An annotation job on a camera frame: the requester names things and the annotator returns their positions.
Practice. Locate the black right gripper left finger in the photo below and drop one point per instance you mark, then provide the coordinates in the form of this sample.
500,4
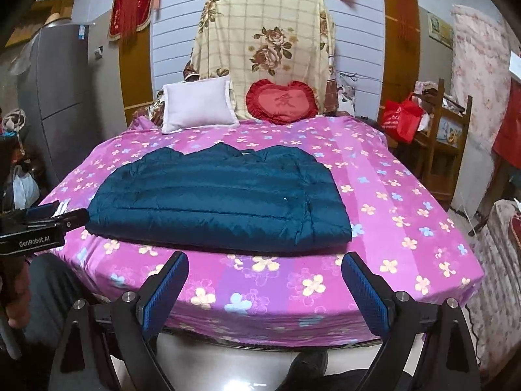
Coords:
123,328

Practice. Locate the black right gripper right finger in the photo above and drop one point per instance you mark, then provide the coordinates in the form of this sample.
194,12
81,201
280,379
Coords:
447,360

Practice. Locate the dark teal down jacket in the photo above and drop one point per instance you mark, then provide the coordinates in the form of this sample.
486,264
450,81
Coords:
275,201

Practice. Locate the white plastic bag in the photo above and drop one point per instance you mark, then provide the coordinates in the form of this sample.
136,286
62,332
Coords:
25,190

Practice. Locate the grey refrigerator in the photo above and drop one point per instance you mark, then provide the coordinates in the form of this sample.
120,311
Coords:
69,87

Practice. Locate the wooden shelf rack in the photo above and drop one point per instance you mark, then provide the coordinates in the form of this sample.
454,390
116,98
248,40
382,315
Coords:
440,146

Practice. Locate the white pillow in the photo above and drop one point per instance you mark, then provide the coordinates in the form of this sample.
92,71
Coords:
198,104

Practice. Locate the red shopping bag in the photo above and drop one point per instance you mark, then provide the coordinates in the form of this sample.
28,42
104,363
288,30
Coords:
400,120

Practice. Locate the pink floral hanging blanket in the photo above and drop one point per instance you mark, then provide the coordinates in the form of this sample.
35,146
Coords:
480,70

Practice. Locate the red heart-shaped cushion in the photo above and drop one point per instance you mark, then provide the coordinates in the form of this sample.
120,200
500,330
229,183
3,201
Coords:
281,105

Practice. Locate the cream rose-print folded quilt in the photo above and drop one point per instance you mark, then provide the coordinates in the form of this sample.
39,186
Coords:
277,40

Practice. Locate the red tasselled wall banner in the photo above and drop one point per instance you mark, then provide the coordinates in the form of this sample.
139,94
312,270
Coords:
129,17

